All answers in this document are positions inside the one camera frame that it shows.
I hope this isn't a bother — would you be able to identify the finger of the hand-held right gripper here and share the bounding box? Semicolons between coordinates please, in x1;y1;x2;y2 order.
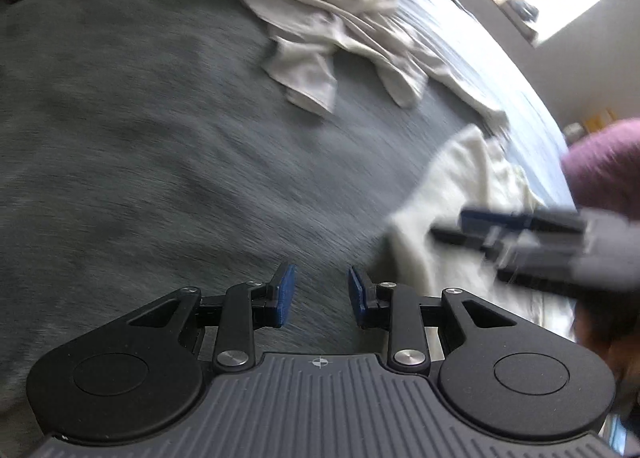
430;226;506;253
460;209;586;239

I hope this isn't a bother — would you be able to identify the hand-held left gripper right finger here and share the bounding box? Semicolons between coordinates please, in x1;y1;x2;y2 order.
348;265;518;373

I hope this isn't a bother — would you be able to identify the white shirt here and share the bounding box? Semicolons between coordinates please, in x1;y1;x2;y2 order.
174;0;508;131

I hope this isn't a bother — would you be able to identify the light blue folded cloth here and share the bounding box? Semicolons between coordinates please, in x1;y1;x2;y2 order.
607;418;632;455

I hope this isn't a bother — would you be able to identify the grey bed blanket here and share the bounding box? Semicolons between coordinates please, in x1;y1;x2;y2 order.
0;0;576;439

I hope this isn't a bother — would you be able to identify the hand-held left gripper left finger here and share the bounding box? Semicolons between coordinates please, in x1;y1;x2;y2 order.
127;263;297;373

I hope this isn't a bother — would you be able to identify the cream fluffy sweater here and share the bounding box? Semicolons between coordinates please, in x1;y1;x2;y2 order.
385;125;581;339

